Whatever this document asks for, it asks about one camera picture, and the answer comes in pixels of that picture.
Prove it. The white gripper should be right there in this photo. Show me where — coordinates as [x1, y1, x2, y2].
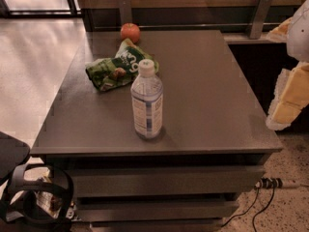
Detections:
[266, 0, 309, 131]

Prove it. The clear plastic water bottle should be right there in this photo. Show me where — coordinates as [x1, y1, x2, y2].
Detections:
[130, 59, 163, 139]

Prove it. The red apple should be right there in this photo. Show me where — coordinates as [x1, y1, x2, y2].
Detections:
[121, 23, 140, 44]

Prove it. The dark grey drawer cabinet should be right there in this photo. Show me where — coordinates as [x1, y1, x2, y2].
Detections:
[32, 31, 281, 232]

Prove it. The white power strip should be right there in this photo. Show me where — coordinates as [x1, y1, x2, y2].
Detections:
[254, 177, 302, 190]

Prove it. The green snack bag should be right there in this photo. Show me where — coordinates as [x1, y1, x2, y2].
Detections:
[85, 39, 159, 92]

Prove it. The black office chair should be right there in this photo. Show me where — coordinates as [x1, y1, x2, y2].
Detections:
[0, 132, 73, 232]

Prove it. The right metal wall bracket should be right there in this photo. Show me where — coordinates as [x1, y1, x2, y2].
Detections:
[247, 0, 272, 40]

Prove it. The metal wall bracket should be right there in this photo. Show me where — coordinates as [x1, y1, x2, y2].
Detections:
[247, 0, 272, 40]
[118, 0, 132, 24]

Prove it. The black cable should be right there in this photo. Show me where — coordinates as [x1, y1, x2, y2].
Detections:
[221, 187, 261, 228]
[251, 186, 276, 232]

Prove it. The left metal wall bracket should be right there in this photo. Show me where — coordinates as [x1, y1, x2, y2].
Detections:
[118, 0, 132, 24]

